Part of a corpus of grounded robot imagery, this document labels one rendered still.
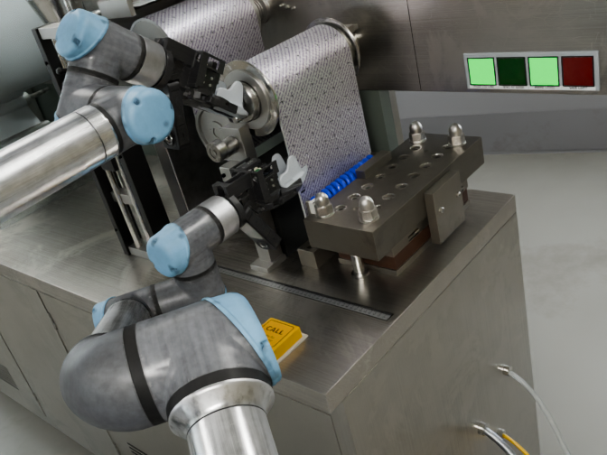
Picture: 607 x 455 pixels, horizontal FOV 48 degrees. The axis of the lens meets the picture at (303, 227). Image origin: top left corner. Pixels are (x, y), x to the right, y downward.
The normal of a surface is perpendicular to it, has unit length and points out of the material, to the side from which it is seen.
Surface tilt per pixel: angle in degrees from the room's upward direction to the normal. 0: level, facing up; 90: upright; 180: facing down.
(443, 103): 90
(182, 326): 17
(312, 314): 0
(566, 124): 90
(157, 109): 90
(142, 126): 90
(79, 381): 51
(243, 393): 75
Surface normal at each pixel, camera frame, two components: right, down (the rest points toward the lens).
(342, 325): -0.23, -0.86
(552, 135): -0.43, 0.51
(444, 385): 0.75, 0.15
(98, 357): -0.47, -0.51
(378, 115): -0.62, 0.49
